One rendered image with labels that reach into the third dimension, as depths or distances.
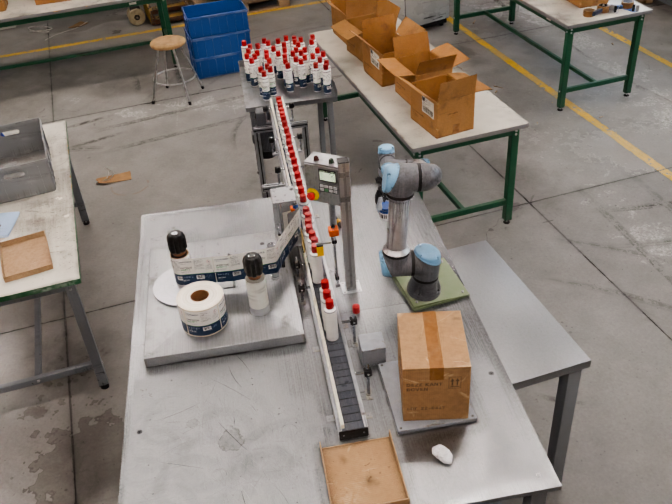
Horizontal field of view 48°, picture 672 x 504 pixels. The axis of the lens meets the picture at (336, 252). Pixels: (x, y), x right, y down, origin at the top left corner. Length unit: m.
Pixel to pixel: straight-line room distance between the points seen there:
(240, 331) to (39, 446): 1.49
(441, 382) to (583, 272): 2.43
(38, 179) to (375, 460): 2.74
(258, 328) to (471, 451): 1.04
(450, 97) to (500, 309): 1.73
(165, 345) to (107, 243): 2.43
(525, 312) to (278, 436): 1.21
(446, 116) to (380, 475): 2.61
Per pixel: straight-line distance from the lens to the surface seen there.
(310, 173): 3.18
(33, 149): 5.24
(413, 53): 5.37
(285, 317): 3.28
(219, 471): 2.83
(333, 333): 3.11
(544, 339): 3.26
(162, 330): 3.34
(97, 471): 4.08
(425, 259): 3.23
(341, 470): 2.76
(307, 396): 3.01
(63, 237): 4.27
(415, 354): 2.73
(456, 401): 2.82
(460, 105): 4.77
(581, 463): 3.93
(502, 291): 3.47
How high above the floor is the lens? 3.02
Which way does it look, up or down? 36 degrees down
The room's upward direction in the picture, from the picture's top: 4 degrees counter-clockwise
